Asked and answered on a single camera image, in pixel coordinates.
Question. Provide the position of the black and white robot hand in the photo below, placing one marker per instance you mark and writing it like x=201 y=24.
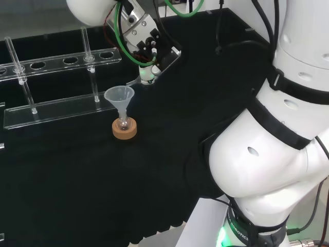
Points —
x=164 y=54

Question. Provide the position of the clear glass weighing funnel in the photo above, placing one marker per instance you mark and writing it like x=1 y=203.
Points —
x=133 y=81

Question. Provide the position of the clear plastic funnel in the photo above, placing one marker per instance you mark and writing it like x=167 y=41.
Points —
x=115 y=99

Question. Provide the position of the small round-bottom glass flask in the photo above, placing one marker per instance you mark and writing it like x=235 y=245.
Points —
x=123 y=124

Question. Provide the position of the clear acrylic funnel stand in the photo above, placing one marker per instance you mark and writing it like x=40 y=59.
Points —
x=64 y=110

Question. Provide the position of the black bench cloth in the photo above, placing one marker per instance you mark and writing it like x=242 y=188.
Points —
x=102 y=180

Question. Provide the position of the clear plastic rack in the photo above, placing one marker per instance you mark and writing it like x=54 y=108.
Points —
x=2 y=145

